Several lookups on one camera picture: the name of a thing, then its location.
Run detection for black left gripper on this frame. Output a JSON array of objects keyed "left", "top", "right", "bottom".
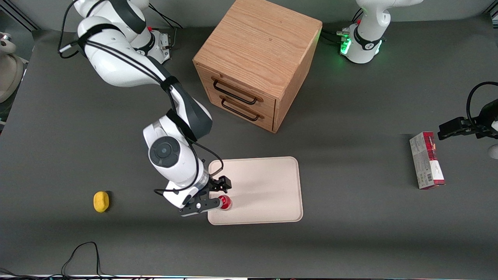
[{"left": 437, "top": 99, "right": 498, "bottom": 141}]

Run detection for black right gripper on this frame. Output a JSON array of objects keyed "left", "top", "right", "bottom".
[{"left": 190, "top": 175, "right": 233, "bottom": 205}]

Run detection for beige plastic tray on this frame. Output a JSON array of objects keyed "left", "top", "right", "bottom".
[{"left": 207, "top": 156, "right": 303, "bottom": 226}]

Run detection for grey and red carton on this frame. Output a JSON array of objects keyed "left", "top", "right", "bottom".
[{"left": 409, "top": 131, "right": 446, "bottom": 190}]

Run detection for wooden drawer front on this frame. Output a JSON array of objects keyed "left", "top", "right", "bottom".
[
  {"left": 196, "top": 62, "right": 277, "bottom": 118},
  {"left": 206, "top": 86, "right": 276, "bottom": 133}
]

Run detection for yellow lemon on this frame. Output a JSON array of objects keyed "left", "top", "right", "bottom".
[{"left": 93, "top": 191, "right": 110, "bottom": 214}]

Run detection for wooden drawer cabinet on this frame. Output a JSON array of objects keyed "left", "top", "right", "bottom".
[{"left": 193, "top": 0, "right": 323, "bottom": 134}]

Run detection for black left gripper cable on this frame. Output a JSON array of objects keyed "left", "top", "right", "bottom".
[{"left": 466, "top": 81, "right": 498, "bottom": 126}]

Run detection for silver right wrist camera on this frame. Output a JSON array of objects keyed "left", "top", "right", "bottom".
[{"left": 179, "top": 198, "right": 221, "bottom": 217}]

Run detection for black metal drawer handle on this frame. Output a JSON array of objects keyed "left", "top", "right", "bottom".
[
  {"left": 212, "top": 77, "right": 264, "bottom": 106},
  {"left": 220, "top": 96, "right": 265, "bottom": 122}
]

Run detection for thin black looped cable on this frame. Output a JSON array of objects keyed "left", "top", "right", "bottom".
[{"left": 0, "top": 241, "right": 117, "bottom": 279}]

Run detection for black left base cables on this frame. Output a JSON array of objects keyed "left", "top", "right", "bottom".
[{"left": 321, "top": 29, "right": 351, "bottom": 46}]

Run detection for black base cables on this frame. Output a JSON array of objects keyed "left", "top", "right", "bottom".
[
  {"left": 321, "top": 29, "right": 351, "bottom": 46},
  {"left": 148, "top": 3, "right": 184, "bottom": 51}
]

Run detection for black right base cables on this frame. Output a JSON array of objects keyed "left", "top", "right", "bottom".
[{"left": 148, "top": 3, "right": 184, "bottom": 51}]

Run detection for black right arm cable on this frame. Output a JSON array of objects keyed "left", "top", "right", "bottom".
[{"left": 57, "top": 0, "right": 225, "bottom": 196}]

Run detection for aluminium frame rail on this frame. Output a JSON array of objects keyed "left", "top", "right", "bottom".
[{"left": 0, "top": 0, "right": 40, "bottom": 32}]

